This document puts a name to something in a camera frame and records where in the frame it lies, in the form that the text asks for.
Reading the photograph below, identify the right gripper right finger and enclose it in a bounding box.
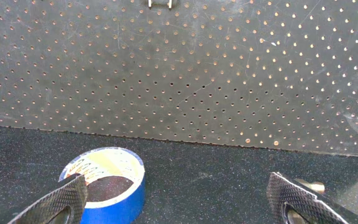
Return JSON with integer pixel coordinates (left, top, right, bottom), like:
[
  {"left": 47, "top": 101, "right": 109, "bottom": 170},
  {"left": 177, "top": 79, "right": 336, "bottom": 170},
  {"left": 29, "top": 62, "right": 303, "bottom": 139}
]
[{"left": 266, "top": 172, "right": 358, "bottom": 224}]

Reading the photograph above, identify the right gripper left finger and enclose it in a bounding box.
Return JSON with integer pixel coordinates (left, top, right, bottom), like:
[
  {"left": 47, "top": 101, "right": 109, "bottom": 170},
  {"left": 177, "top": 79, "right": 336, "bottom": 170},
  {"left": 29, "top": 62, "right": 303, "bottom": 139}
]
[{"left": 0, "top": 173, "right": 89, "bottom": 224}]

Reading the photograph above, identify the hammer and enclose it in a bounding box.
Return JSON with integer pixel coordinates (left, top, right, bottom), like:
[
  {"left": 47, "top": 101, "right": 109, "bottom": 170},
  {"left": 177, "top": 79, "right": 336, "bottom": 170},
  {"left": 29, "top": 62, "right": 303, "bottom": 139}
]
[{"left": 294, "top": 178, "right": 326, "bottom": 194}]

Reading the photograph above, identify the roll of blue tape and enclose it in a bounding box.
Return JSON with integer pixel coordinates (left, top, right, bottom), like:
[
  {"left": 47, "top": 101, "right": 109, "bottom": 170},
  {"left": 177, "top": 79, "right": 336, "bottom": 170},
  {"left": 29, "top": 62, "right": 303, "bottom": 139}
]
[{"left": 58, "top": 146, "right": 146, "bottom": 224}]

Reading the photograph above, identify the black pegboard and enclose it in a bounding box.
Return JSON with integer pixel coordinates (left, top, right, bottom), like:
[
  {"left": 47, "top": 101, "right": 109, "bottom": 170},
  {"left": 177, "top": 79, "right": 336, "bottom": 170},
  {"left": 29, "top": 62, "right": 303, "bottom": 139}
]
[{"left": 0, "top": 0, "right": 358, "bottom": 158}]

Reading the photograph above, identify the metal hook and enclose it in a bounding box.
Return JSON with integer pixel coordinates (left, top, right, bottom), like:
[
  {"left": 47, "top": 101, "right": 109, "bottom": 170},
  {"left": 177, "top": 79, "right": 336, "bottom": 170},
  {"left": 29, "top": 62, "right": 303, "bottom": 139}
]
[{"left": 147, "top": 0, "right": 174, "bottom": 9}]

